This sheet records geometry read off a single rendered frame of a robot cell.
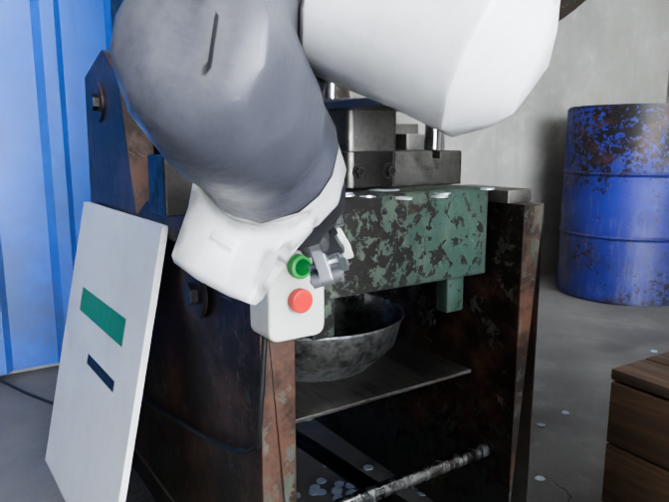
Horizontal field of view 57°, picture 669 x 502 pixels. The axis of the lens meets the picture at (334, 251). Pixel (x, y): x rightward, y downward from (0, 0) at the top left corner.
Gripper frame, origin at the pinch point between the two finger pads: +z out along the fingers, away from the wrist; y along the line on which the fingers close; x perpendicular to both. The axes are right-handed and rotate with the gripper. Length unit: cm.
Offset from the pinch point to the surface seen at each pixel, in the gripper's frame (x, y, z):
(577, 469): -30, -41, 92
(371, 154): -7.1, 20.6, 30.0
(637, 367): -38, -21, 52
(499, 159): -70, 83, 237
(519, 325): -22, -10, 47
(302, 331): 7.4, -5.3, 11.6
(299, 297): 6.1, -2.0, 8.4
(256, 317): 12.0, -2.3, 10.4
